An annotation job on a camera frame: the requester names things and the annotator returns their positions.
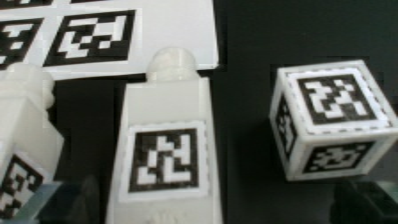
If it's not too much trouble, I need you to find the white chair leg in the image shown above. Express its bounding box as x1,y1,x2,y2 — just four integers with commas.
104,47,222,224
0,63,64,220

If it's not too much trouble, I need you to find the white tagged cube left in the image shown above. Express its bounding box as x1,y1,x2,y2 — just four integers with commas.
268,60,398,181

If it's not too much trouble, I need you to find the white marker base plate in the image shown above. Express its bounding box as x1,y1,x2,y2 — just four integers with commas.
0,0,218,80

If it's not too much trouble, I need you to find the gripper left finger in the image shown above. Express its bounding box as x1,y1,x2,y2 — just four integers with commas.
10,176,101,224

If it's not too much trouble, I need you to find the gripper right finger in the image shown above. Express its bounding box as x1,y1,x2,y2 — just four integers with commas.
328,181,398,224

